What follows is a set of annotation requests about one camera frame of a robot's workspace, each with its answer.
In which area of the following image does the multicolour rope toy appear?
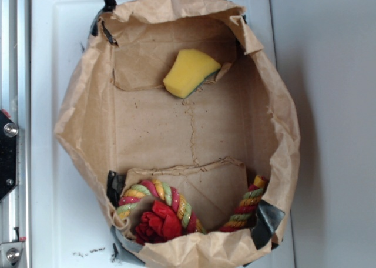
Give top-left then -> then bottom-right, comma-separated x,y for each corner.
116,175 -> 268,234

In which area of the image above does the red crumpled tissue paper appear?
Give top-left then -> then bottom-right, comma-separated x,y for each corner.
135,200 -> 182,245

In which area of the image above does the yellow green sponge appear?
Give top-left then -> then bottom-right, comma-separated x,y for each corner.
163,49 -> 221,99

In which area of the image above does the aluminium frame rail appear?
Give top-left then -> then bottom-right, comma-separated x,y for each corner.
1,0 -> 31,267

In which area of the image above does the white plastic tray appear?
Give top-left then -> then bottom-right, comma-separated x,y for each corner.
31,0 -> 277,267

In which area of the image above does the silver corner bracket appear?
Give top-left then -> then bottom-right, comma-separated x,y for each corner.
0,242 -> 26,268

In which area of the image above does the brown paper bag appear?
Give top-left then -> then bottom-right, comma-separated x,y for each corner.
55,0 -> 300,267

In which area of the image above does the black metal bracket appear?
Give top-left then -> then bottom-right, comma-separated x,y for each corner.
0,109 -> 19,201

